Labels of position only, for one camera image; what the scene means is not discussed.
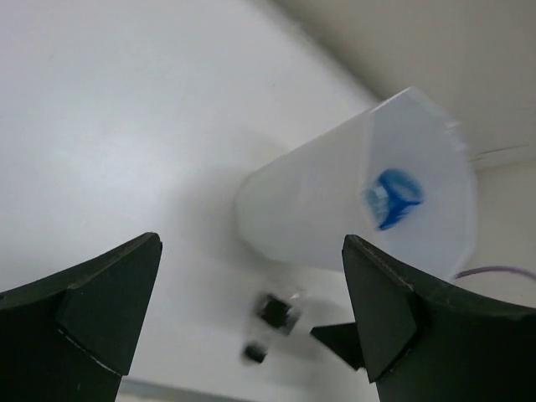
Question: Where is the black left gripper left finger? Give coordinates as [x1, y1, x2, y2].
[1, 232, 162, 401]

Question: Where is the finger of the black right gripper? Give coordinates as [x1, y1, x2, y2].
[310, 322, 363, 371]

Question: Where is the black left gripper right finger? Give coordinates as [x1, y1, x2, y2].
[343, 235, 535, 401]

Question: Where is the small black label bottle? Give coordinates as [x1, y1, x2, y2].
[241, 290, 308, 364]

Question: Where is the blue label Pocari bottle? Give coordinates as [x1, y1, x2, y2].
[363, 168, 424, 231]

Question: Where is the white octagonal plastic bin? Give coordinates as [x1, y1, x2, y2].
[235, 88, 477, 281]

